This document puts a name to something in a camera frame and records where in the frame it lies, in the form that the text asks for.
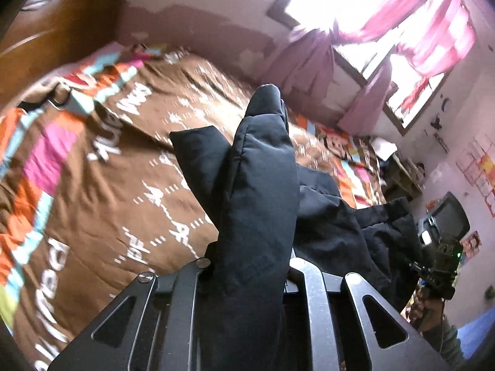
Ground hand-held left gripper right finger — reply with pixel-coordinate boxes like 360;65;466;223
288;258;452;371

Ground window with dark frame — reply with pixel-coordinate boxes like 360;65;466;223
266;0;454;137

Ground pink curtain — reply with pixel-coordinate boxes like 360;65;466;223
334;0;477;83

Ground wall posters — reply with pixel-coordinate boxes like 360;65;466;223
454;133;495;219

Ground person's right hand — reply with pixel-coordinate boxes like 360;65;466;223
408;289;442;334

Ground dark wall decals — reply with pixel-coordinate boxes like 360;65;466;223
430;95;453;153

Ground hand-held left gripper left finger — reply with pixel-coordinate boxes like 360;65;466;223
46;257;213;371

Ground dark navy padded jacket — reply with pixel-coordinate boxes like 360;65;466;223
169;83;423;371

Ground lilac curtain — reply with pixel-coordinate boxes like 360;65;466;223
266;25;335;103
342;60;397;137

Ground wooden headboard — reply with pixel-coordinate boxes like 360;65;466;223
0;0;130;99

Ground white cloth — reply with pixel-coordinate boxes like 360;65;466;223
370;137;399;160

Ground brown printed blanket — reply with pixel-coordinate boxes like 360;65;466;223
0;42;388;371

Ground old grey television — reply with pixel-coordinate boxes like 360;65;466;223
427;191;471;242

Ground wooden bedside table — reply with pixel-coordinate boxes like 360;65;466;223
381;152;425;202

